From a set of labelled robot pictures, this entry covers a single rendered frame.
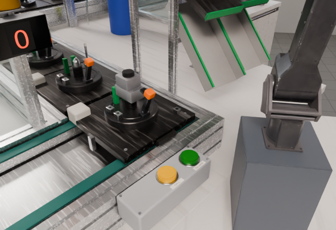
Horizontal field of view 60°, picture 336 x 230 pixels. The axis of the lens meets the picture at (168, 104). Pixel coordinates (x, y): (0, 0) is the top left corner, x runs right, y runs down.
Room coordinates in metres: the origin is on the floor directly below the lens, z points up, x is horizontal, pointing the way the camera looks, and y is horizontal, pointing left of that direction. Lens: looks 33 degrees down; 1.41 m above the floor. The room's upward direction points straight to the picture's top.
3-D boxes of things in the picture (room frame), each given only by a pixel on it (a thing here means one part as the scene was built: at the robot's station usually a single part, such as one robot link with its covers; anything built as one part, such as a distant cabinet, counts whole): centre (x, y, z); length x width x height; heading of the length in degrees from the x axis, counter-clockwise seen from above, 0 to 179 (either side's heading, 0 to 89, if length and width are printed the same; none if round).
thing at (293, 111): (0.42, -0.21, 1.15); 0.09 x 0.07 x 0.06; 82
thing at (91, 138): (0.54, 0.18, 0.95); 0.01 x 0.01 x 0.04; 46
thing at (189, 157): (0.47, -0.05, 0.96); 0.04 x 0.04 x 0.02
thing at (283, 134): (0.42, -0.21, 1.09); 0.07 x 0.07 x 0.06; 82
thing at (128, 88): (0.64, 0.10, 1.06); 0.08 x 0.04 x 0.07; 46
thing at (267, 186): (0.42, -0.21, 0.96); 0.14 x 0.14 x 0.20; 82
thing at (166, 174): (0.42, 0.00, 0.96); 0.04 x 0.04 x 0.02
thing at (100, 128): (0.63, 0.10, 0.96); 0.24 x 0.24 x 0.02; 46
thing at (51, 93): (0.81, 0.28, 1.01); 0.24 x 0.24 x 0.13; 46
